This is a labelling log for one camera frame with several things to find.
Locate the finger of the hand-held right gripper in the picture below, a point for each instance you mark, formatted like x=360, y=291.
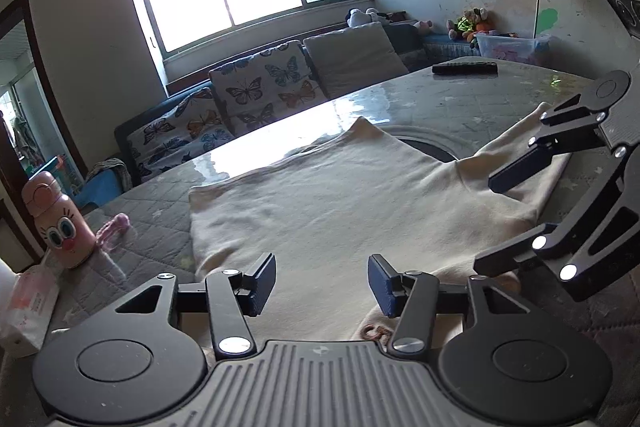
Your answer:
x=520, y=169
x=505, y=259

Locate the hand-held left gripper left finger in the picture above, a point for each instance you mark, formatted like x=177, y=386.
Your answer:
x=264, y=282

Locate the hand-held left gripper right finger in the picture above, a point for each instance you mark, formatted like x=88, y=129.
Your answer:
x=381, y=282

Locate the cream garment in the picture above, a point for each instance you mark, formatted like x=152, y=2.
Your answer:
x=325, y=207

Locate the hanging clothes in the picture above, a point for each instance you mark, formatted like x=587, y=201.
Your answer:
x=21, y=137

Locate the round black induction cooktop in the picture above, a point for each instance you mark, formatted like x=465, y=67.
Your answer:
x=430, y=147

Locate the clear plastic storage box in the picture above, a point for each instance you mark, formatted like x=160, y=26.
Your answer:
x=510, y=49

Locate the black remote control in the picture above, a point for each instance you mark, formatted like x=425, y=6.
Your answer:
x=465, y=68

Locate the green and brown plush toys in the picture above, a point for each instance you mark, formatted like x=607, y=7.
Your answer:
x=470, y=24

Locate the dark blue sofa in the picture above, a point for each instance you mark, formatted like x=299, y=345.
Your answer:
x=407, y=39

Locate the pink plush toy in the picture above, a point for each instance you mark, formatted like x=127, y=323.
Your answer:
x=424, y=25

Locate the blue cloth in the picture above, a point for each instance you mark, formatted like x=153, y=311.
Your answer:
x=102, y=189

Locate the grey knitted garment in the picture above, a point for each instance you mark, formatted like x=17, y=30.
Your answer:
x=112, y=167

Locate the plain beige cushion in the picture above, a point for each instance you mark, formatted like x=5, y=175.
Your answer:
x=355, y=62

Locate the pink cartoon face bottle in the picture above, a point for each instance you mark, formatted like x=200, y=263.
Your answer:
x=60, y=232

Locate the white and black plush toy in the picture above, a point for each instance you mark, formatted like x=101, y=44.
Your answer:
x=365, y=18

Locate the teal storage box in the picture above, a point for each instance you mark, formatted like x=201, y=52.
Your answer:
x=60, y=167

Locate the white tissue pack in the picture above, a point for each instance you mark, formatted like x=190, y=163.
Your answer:
x=30, y=307

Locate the brown wooden door frame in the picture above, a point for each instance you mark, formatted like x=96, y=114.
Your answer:
x=31, y=14

